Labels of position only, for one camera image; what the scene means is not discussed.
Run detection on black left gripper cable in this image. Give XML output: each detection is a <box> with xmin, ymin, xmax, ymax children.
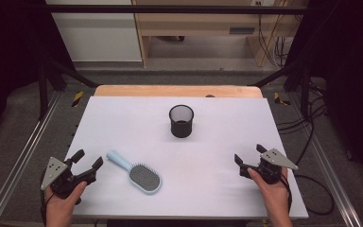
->
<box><xmin>40</xmin><ymin>188</ymin><xmax>57</xmax><ymax>225</ymax></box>

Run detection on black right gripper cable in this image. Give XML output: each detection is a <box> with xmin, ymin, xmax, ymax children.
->
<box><xmin>282</xmin><ymin>172</ymin><xmax>336</xmax><ymax>218</ymax></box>

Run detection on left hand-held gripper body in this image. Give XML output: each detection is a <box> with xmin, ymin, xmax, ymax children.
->
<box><xmin>41</xmin><ymin>156</ymin><xmax>97</xmax><ymax>201</ymax></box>

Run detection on yellow black tape marker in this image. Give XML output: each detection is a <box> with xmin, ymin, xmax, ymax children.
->
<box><xmin>71</xmin><ymin>90</ymin><xmax>85</xmax><ymax>108</ymax></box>
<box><xmin>273</xmin><ymin>91</ymin><xmax>292</xmax><ymax>107</ymax></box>

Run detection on wooden desk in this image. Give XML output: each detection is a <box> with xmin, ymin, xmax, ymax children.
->
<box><xmin>130</xmin><ymin>0</ymin><xmax>310</xmax><ymax>68</ymax></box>

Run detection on black mesh cup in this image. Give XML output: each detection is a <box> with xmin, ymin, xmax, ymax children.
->
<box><xmin>168</xmin><ymin>104</ymin><xmax>196</xmax><ymax>139</ymax></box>

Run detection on black curtain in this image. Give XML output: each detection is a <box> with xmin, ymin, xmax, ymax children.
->
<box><xmin>0</xmin><ymin>0</ymin><xmax>76</xmax><ymax>148</ymax></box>
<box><xmin>283</xmin><ymin>0</ymin><xmax>363</xmax><ymax>185</ymax></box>

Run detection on black horizontal frame bar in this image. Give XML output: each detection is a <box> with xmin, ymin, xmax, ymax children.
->
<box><xmin>43</xmin><ymin>4</ymin><xmax>317</xmax><ymax>16</ymax></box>

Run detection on aluminium rail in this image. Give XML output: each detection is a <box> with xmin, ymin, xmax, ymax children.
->
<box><xmin>0</xmin><ymin>90</ymin><xmax>63</xmax><ymax>227</ymax></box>
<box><xmin>286</xmin><ymin>91</ymin><xmax>363</xmax><ymax>227</ymax></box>

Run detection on person's right hand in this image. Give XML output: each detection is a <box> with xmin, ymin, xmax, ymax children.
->
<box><xmin>247</xmin><ymin>166</ymin><xmax>290</xmax><ymax>209</ymax></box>

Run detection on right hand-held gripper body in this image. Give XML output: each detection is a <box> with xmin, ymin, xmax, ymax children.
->
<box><xmin>239</xmin><ymin>148</ymin><xmax>300</xmax><ymax>185</ymax></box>

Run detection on light blue hairbrush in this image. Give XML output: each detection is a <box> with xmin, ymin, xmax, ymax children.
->
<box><xmin>106</xmin><ymin>149</ymin><xmax>163</xmax><ymax>196</ymax></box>

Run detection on black metal stand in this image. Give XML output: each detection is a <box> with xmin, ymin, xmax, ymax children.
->
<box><xmin>248</xmin><ymin>59</ymin><xmax>314</xmax><ymax>121</ymax></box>
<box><xmin>37</xmin><ymin>56</ymin><xmax>101</xmax><ymax>121</ymax></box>

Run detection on white cabinet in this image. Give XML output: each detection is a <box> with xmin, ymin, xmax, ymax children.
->
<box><xmin>44</xmin><ymin>0</ymin><xmax>143</xmax><ymax>62</ymax></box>

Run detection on bundle of black floor cables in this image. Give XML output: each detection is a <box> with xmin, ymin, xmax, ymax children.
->
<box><xmin>276</xmin><ymin>79</ymin><xmax>329</xmax><ymax>166</ymax></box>

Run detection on hanging black cables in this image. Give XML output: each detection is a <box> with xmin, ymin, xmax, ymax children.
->
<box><xmin>256</xmin><ymin>2</ymin><xmax>295</xmax><ymax>69</ymax></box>

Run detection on person's left hand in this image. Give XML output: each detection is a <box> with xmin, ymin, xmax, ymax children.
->
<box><xmin>44</xmin><ymin>181</ymin><xmax>88</xmax><ymax>216</ymax></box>

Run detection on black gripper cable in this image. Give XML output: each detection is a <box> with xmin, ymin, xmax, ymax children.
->
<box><xmin>282</xmin><ymin>172</ymin><xmax>336</xmax><ymax>218</ymax></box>
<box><xmin>40</xmin><ymin>188</ymin><xmax>57</xmax><ymax>225</ymax></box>

